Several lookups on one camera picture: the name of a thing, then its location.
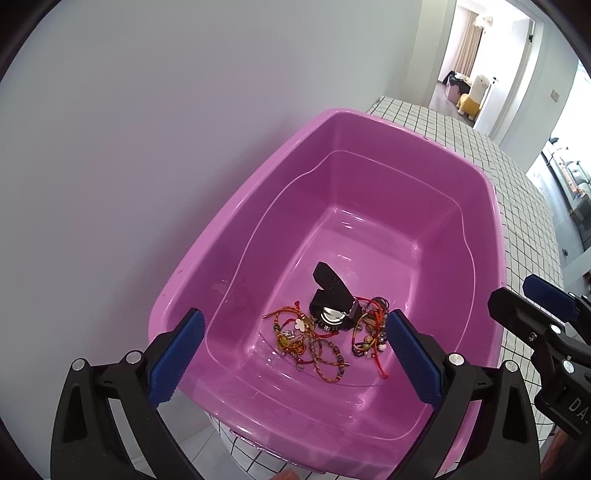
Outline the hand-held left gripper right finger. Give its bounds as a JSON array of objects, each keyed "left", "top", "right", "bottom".
[{"left": 387, "top": 309, "right": 542, "bottom": 480}]

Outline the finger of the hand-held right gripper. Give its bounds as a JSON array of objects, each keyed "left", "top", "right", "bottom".
[
  {"left": 523, "top": 274, "right": 591, "bottom": 324},
  {"left": 488, "top": 287, "right": 566, "bottom": 352}
]

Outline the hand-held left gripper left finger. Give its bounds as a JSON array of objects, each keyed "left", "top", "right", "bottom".
[{"left": 50, "top": 307, "right": 206, "bottom": 480}]

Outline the red cord bracelet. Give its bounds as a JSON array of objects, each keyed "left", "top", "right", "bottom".
[{"left": 353, "top": 298, "right": 391, "bottom": 380}]

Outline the mixed bead bracelet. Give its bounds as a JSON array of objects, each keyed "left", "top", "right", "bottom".
[{"left": 352, "top": 323, "right": 391, "bottom": 358}]

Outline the multicolour braided bracelet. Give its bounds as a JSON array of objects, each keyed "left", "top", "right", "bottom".
[{"left": 311, "top": 339, "right": 351, "bottom": 384}]

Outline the black wristwatch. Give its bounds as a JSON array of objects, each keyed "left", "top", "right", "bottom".
[{"left": 308, "top": 261, "right": 365, "bottom": 332}]

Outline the yellow charm bracelet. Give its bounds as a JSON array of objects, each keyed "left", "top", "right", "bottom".
[{"left": 276, "top": 330, "right": 305, "bottom": 356}]

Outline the pink plastic basin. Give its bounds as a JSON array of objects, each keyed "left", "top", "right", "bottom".
[{"left": 148, "top": 108, "right": 504, "bottom": 476}]

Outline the grey sofa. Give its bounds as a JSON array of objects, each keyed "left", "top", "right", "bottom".
[{"left": 551, "top": 157, "right": 591, "bottom": 197}]

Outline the white checkered tablecloth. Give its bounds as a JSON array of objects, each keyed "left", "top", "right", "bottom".
[{"left": 222, "top": 96, "right": 568, "bottom": 480}]

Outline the white and yellow plush toy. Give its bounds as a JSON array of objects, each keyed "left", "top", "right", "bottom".
[{"left": 456, "top": 74, "right": 496, "bottom": 121}]

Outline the black bag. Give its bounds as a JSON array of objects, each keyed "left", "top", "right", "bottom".
[{"left": 443, "top": 70, "right": 472, "bottom": 90}]

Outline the beige curtain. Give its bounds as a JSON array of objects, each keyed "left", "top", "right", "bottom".
[{"left": 450, "top": 9, "right": 483, "bottom": 75}]

